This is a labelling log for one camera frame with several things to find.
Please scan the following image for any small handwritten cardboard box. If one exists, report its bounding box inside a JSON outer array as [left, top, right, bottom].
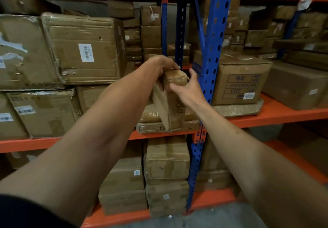
[[152, 69, 189, 131]]

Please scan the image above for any large barcode-labelled cardboard box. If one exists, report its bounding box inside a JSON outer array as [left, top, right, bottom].
[[41, 12, 128, 86]]

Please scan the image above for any stack of far cardboard boxes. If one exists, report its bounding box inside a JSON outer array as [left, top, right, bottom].
[[108, 0, 192, 68]]

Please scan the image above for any person's left hand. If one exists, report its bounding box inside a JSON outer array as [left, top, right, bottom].
[[144, 55, 181, 82]]

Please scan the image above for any taped medium cardboard box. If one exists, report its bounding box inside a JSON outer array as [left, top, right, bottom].
[[144, 135, 191, 180], [145, 179, 190, 218]]

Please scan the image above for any plain brown cardboard box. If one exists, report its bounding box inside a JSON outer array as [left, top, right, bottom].
[[76, 84, 109, 113]]

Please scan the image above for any dark shadowed cardboard box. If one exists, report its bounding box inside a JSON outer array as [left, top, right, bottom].
[[0, 0, 62, 16]]

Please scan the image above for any low wide cardboard box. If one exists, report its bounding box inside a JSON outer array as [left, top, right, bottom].
[[98, 189, 148, 216]]

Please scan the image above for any dim large cardboard box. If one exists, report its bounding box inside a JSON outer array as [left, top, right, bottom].
[[277, 121, 328, 177]]

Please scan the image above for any pile of distant labelled boxes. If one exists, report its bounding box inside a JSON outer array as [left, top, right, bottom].
[[190, 0, 328, 64]]

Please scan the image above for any taped cardboard box white label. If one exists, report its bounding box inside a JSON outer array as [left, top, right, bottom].
[[6, 88, 83, 139]]

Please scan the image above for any person's black sleeve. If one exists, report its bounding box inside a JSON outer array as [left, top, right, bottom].
[[0, 194, 77, 228]]

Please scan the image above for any large plain cardboard box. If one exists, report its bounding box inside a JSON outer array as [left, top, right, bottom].
[[261, 61, 328, 111]]

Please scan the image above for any large plastic-wrapped cardboard box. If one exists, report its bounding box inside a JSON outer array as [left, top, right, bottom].
[[0, 14, 65, 91]]

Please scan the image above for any cardboard box small square label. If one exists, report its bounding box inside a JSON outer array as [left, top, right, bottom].
[[98, 140, 145, 199]]

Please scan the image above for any white paper tag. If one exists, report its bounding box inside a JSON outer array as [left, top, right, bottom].
[[297, 0, 313, 12]]

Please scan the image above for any person's right hand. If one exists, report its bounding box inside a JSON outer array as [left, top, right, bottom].
[[170, 68, 207, 109]]

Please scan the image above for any blue perforated rack upright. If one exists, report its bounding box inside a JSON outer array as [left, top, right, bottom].
[[276, 0, 309, 59], [175, 0, 189, 68], [161, 0, 168, 56], [186, 0, 235, 211]]

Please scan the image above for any flat plastic-wrapped cardboard package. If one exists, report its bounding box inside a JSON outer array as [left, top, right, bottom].
[[136, 120, 201, 134], [138, 104, 198, 123], [213, 99, 264, 118]]

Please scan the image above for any person's left forearm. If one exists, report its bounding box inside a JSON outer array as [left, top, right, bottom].
[[0, 61, 157, 228]]

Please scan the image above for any person's right forearm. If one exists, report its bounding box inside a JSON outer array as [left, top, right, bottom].
[[196, 100, 328, 228]]

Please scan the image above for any blue diagonal rack brace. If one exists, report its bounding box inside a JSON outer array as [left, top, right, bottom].
[[189, 0, 206, 52]]

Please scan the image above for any cardboard box with printed table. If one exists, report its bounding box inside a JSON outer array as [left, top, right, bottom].
[[193, 50, 273, 106]]

